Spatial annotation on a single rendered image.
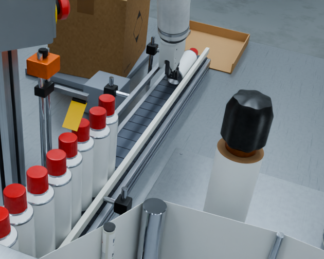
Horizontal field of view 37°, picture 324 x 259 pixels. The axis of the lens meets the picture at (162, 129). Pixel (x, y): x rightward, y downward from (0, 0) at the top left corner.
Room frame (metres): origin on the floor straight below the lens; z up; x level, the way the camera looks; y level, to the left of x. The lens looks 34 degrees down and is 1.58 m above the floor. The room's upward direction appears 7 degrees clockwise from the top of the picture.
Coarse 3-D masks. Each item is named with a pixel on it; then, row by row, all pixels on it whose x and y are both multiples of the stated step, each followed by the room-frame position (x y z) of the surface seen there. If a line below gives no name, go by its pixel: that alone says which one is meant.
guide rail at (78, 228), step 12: (192, 72) 1.33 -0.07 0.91; (180, 84) 1.23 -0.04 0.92; (168, 108) 1.11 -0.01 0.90; (156, 120) 1.03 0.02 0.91; (144, 132) 0.97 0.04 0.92; (132, 156) 0.87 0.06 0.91; (120, 168) 0.82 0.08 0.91; (108, 180) 0.77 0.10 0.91; (108, 192) 0.75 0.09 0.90; (96, 204) 0.70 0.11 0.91; (84, 216) 0.66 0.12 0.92; (84, 228) 0.65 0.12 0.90; (72, 240) 0.60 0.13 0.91
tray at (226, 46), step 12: (192, 24) 1.86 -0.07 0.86; (204, 24) 1.85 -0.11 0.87; (192, 36) 1.79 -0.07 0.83; (204, 36) 1.80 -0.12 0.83; (216, 36) 1.82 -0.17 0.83; (228, 36) 1.82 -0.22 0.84; (240, 36) 1.81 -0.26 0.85; (204, 48) 1.69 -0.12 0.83; (216, 48) 1.70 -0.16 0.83; (228, 48) 1.72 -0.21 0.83; (240, 48) 1.73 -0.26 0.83; (216, 60) 1.60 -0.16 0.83; (228, 60) 1.61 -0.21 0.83; (228, 72) 1.52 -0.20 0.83
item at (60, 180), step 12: (48, 156) 0.61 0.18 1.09; (60, 156) 0.62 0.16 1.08; (48, 168) 0.61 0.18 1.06; (60, 168) 0.61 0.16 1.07; (48, 180) 0.60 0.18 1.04; (60, 180) 0.60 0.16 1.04; (60, 192) 0.60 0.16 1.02; (60, 204) 0.60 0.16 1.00; (60, 216) 0.60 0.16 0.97; (60, 228) 0.60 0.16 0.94; (60, 240) 0.60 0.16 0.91
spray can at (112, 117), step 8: (104, 96) 0.83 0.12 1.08; (112, 96) 0.83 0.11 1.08; (104, 104) 0.81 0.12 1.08; (112, 104) 0.81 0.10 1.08; (112, 112) 0.81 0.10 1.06; (112, 120) 0.81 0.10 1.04; (112, 128) 0.80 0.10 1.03; (112, 136) 0.80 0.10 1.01; (112, 144) 0.80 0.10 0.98; (112, 152) 0.81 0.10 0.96; (112, 160) 0.81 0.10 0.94; (112, 168) 0.81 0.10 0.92
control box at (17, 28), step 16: (0, 0) 0.57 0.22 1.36; (16, 0) 0.58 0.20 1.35; (32, 0) 0.60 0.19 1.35; (48, 0) 0.61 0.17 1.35; (0, 16) 0.57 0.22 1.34; (16, 16) 0.58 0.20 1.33; (32, 16) 0.60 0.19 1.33; (48, 16) 0.61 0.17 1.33; (0, 32) 0.57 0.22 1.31; (16, 32) 0.58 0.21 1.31; (32, 32) 0.59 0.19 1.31; (48, 32) 0.61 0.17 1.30; (0, 48) 0.57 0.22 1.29; (16, 48) 0.58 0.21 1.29
